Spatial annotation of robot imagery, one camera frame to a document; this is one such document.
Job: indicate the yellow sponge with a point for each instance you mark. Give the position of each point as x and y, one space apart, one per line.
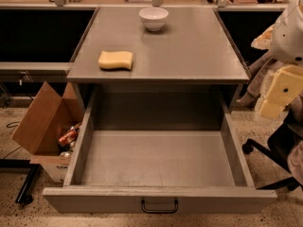
114 60

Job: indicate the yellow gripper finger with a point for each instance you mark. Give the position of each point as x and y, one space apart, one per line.
279 90

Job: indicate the black drawer handle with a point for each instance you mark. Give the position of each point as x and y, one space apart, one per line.
162 207

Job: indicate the red crushed can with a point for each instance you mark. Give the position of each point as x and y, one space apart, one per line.
70 136

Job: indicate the grey open top drawer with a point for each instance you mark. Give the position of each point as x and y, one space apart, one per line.
120 160

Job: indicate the white ceramic bowl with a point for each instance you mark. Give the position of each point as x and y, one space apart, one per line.
153 18

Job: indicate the black floor stand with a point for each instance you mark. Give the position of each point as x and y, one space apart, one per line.
28 171

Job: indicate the grey cabinet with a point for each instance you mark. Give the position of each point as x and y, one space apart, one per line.
188 66

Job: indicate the brown cardboard box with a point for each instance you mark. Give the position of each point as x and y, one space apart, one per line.
47 119

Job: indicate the black office chair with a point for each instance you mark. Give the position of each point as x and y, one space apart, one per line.
279 146

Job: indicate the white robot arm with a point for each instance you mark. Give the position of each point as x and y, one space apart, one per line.
287 37

